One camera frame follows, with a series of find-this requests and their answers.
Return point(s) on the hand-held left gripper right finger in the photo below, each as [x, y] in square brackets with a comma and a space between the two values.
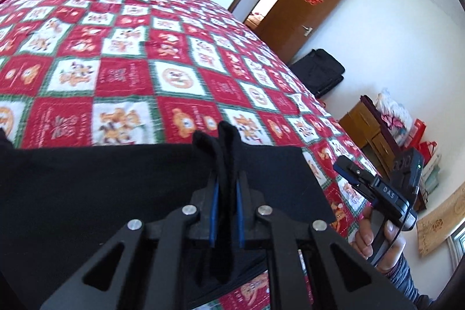
[240, 215]

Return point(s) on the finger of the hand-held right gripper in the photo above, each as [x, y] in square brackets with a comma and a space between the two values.
[358, 172]
[343, 172]

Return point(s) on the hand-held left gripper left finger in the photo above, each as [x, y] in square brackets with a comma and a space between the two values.
[214, 215]

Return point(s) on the black pants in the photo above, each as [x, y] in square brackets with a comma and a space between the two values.
[90, 204]

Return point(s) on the person's right forearm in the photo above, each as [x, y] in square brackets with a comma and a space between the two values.
[407, 281]

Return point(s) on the person's right hand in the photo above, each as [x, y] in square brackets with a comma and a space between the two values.
[363, 237]

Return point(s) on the stack of pale boxes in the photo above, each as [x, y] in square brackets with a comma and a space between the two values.
[432, 174]

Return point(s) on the brown wooden cabinet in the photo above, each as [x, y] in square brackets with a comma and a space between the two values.
[359, 121]

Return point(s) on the small red gift bag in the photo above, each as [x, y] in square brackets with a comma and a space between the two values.
[428, 149]

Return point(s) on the beige patterned curtain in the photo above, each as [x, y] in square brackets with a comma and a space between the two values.
[439, 223]

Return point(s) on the white pink floral bag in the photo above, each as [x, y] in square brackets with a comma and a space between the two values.
[394, 114]

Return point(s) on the white framed window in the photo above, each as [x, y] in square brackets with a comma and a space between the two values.
[458, 241]

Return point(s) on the black folding chair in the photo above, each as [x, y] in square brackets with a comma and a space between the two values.
[319, 72]

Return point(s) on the brown wooden door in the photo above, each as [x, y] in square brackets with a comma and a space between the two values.
[290, 12]

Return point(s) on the red patchwork printed bedspread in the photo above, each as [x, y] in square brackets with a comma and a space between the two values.
[145, 41]

